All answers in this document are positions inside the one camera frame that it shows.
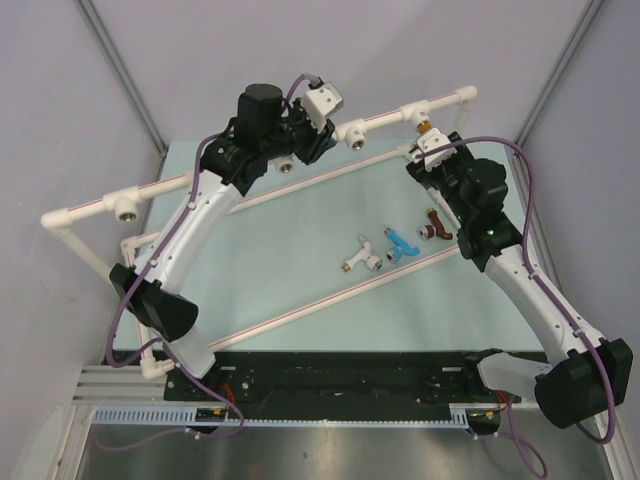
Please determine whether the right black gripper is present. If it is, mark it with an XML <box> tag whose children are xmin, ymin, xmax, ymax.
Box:
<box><xmin>405</xmin><ymin>133</ymin><xmax>471</xmax><ymax>225</ymax></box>

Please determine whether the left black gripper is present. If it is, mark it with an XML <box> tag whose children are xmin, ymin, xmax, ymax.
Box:
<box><xmin>264</xmin><ymin>98</ymin><xmax>338</xmax><ymax>168</ymax></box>

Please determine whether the orange water faucet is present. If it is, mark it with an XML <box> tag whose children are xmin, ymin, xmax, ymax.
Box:
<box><xmin>416</xmin><ymin>120</ymin><xmax>433</xmax><ymax>135</ymax></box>

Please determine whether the white PVC pipe frame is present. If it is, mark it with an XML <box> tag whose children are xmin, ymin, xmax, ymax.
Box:
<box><xmin>40</xmin><ymin>86</ymin><xmax>478</xmax><ymax>379</ymax></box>

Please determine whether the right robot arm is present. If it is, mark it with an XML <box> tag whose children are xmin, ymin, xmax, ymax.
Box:
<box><xmin>406</xmin><ymin>128</ymin><xmax>633</xmax><ymax>429</ymax></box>

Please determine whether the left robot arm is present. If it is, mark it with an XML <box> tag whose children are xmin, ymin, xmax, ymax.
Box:
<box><xmin>109</xmin><ymin>77</ymin><xmax>343</xmax><ymax>400</ymax></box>

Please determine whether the brown water faucet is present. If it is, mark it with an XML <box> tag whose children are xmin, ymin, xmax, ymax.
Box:
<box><xmin>417</xmin><ymin>208</ymin><xmax>453</xmax><ymax>241</ymax></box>

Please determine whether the blue water faucet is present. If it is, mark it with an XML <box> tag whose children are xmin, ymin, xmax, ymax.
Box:
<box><xmin>384</xmin><ymin>227</ymin><xmax>420</xmax><ymax>263</ymax></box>

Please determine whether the white water faucet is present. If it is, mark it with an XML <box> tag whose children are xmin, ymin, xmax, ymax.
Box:
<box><xmin>341</xmin><ymin>235</ymin><xmax>383</xmax><ymax>272</ymax></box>

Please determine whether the light blue table mat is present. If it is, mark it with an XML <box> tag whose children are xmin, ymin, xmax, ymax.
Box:
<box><xmin>112</xmin><ymin>138</ymin><xmax>551</xmax><ymax>354</ymax></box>

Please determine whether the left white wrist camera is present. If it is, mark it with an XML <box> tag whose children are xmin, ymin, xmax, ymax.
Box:
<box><xmin>301</xmin><ymin>82</ymin><xmax>344</xmax><ymax>129</ymax></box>

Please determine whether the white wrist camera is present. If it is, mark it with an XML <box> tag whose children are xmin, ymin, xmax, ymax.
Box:
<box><xmin>301</xmin><ymin>82</ymin><xmax>344</xmax><ymax>129</ymax></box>
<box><xmin>409</xmin><ymin>127</ymin><xmax>456</xmax><ymax>171</ymax></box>

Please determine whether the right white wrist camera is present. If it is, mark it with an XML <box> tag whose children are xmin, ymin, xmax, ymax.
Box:
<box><xmin>409</xmin><ymin>127</ymin><xmax>456</xmax><ymax>171</ymax></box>

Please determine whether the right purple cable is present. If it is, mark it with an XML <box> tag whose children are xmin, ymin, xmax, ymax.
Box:
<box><xmin>414</xmin><ymin>137</ymin><xmax>619</xmax><ymax>479</ymax></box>

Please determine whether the purple cable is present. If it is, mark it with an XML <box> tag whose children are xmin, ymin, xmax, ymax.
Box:
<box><xmin>414</xmin><ymin>137</ymin><xmax>619</xmax><ymax>479</ymax></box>
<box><xmin>92</xmin><ymin>73</ymin><xmax>324</xmax><ymax>444</ymax></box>

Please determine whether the white slotted cable duct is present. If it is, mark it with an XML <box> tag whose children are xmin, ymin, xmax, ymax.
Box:
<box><xmin>92</xmin><ymin>403</ymin><xmax>481</xmax><ymax>429</ymax></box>

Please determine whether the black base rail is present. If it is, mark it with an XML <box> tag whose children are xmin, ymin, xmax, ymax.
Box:
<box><xmin>162</xmin><ymin>349</ymin><xmax>526</xmax><ymax>416</ymax></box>

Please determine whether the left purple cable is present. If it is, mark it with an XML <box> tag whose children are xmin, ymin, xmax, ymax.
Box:
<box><xmin>92</xmin><ymin>73</ymin><xmax>324</xmax><ymax>444</ymax></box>

